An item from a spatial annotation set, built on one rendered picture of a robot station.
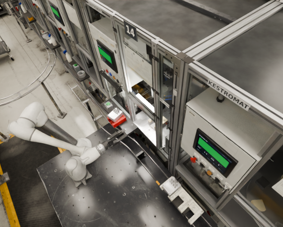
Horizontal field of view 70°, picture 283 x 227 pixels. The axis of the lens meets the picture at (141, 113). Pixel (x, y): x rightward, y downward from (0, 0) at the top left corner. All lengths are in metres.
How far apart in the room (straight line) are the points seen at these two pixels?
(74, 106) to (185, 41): 2.87
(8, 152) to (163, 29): 3.07
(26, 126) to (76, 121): 1.84
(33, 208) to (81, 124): 1.31
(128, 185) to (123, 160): 0.27
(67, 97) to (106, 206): 2.41
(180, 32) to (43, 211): 2.59
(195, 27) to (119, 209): 1.59
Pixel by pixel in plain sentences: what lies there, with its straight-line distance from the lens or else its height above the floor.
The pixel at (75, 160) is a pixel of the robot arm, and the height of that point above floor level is 0.95.
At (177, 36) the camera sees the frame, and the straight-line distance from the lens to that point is 1.17.
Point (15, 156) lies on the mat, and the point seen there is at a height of 0.01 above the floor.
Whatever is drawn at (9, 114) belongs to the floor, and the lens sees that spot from 4.26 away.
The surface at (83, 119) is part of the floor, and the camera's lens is 3.49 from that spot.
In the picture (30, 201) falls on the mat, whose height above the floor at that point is 0.01.
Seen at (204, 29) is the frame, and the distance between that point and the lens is 1.24.
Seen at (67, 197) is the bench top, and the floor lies 0.68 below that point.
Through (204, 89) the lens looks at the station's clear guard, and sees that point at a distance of 0.99.
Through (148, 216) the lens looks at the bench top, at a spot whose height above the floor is 0.68.
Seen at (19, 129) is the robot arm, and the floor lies 1.45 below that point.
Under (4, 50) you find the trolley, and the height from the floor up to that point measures 0.26.
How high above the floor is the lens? 2.62
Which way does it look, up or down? 52 degrees down
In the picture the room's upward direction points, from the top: 7 degrees counter-clockwise
